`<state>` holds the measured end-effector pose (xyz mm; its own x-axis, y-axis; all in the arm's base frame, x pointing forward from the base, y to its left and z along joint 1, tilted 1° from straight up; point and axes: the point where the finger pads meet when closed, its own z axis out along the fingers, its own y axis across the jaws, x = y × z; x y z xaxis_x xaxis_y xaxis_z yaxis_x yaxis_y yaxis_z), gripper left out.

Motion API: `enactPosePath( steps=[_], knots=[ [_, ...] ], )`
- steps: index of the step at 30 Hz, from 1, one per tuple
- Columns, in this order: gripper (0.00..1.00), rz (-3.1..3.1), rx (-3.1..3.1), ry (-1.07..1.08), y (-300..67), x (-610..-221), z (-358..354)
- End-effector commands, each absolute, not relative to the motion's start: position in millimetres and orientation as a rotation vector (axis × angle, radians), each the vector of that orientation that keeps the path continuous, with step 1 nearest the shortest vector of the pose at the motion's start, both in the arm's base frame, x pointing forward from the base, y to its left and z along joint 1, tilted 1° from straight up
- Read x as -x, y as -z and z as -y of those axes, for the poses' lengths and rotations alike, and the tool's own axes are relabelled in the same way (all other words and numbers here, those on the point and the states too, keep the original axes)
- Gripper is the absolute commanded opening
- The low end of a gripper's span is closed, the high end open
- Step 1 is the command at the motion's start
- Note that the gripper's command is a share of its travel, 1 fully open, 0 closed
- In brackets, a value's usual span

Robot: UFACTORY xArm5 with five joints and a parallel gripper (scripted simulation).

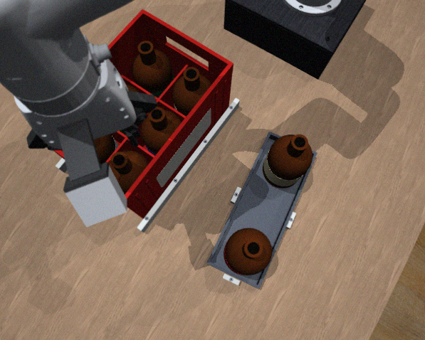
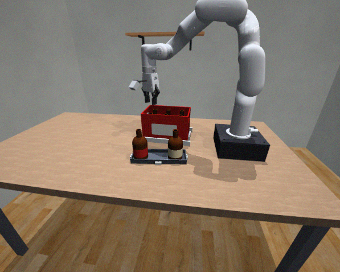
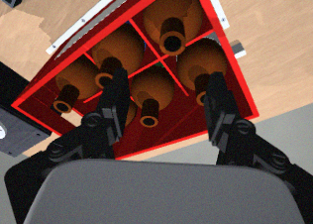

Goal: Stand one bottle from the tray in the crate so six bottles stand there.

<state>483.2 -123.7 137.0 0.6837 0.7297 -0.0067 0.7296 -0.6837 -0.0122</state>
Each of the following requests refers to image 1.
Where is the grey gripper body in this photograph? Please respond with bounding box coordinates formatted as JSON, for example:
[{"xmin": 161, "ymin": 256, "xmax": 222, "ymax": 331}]
[{"xmin": 14, "ymin": 59, "xmax": 137, "ymax": 149}]

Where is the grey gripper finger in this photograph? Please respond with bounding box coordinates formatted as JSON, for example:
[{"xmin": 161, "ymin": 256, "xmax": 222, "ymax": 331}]
[
  {"xmin": 123, "ymin": 91, "xmax": 157, "ymax": 147},
  {"xmin": 27, "ymin": 129, "xmax": 62, "ymax": 151}
]

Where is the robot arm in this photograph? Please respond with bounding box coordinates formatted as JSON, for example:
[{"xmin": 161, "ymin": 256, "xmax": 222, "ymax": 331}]
[{"xmin": 0, "ymin": 0, "xmax": 341, "ymax": 227}]

